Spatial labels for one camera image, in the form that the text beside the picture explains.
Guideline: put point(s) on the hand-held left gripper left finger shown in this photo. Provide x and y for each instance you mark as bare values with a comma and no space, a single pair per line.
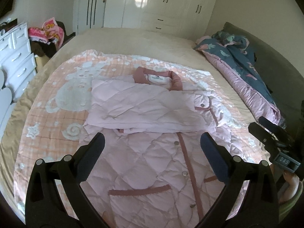
91,153

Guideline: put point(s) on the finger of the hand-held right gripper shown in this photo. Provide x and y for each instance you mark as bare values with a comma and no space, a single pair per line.
266,135
276,128

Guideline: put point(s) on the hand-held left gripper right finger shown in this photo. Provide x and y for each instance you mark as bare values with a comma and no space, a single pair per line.
213,156

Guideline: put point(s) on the pink quilted jacket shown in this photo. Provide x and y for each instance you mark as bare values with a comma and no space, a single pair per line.
142,114

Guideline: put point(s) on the dark clothes pile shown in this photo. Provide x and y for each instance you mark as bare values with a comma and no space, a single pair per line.
44,48

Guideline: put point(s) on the person's right hand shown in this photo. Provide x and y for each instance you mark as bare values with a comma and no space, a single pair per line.
291,185

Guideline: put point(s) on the peach printed blanket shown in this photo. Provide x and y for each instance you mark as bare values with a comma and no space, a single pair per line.
61,114

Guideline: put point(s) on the grey padded headboard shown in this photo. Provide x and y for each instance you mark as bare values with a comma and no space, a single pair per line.
277,64

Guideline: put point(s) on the blue floral quilt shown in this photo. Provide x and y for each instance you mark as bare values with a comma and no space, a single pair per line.
237,59

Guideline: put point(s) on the white rounded chair back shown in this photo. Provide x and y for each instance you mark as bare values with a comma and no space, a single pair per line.
4,99

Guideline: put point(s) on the white drawer dresser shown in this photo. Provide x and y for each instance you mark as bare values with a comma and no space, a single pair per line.
16,59

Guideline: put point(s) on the bed with beige sheet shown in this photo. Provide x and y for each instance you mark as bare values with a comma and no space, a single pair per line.
142,42

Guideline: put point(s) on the pink printed cloth pile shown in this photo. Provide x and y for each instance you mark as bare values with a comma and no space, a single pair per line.
51,32

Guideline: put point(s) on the white door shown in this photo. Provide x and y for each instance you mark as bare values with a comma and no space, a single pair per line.
91,11

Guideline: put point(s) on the dark patterned cloth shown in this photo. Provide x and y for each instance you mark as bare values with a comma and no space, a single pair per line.
8,26

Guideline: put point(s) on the white wardrobe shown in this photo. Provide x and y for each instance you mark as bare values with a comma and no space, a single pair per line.
166,2

